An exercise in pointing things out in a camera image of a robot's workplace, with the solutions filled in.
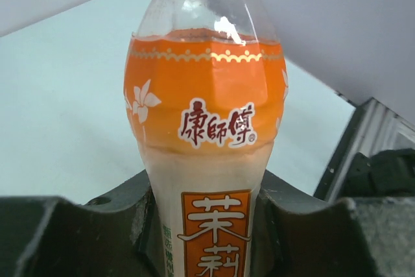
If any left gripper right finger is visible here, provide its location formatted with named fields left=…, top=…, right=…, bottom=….
left=251, top=169, right=415, bottom=277

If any large orange tea bottle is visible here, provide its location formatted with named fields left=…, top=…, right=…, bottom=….
left=123, top=0, right=288, bottom=276

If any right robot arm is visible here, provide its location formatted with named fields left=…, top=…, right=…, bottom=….
left=339, top=149, right=414, bottom=197

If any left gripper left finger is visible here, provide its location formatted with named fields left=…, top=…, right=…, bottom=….
left=1, top=171, right=162, bottom=276

